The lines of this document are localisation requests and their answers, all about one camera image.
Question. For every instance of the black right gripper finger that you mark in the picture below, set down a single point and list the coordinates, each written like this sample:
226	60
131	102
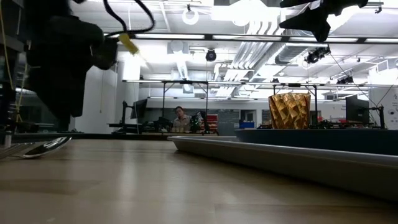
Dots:
295	3
314	21

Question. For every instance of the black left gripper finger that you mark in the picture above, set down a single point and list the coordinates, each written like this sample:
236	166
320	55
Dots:
59	96

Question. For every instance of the amber faceted cup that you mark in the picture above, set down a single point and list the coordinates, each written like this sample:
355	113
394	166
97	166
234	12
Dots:
289	110

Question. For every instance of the dark blue plate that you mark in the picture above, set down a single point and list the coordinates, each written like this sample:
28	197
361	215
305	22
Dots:
311	141

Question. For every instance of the black monitor on arm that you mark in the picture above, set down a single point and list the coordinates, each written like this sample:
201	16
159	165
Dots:
357	109

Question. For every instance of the black background robot arm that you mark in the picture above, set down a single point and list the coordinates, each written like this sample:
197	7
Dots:
197	123
161	124

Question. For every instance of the grey plastic tray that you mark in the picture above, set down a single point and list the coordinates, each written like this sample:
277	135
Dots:
280	158

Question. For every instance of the black hanging spotlight cluster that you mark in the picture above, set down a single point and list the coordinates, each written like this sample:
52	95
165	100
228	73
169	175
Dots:
317	54

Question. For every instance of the black overhead light bar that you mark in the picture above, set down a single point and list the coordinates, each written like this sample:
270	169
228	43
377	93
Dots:
248	38

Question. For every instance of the black monitor on stand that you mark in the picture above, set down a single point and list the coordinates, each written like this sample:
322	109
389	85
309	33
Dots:
139	109

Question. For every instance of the blue storage box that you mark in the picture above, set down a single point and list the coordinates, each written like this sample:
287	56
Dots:
246	125

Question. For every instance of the person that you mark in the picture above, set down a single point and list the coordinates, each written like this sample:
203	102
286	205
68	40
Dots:
182	119

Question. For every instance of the red storage box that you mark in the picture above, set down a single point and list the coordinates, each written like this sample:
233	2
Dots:
212	121

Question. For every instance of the black background table frame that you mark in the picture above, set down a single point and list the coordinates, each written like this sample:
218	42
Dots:
163	102
315	105

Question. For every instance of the black hanging camera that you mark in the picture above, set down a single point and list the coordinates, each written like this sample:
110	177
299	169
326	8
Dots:
211	55

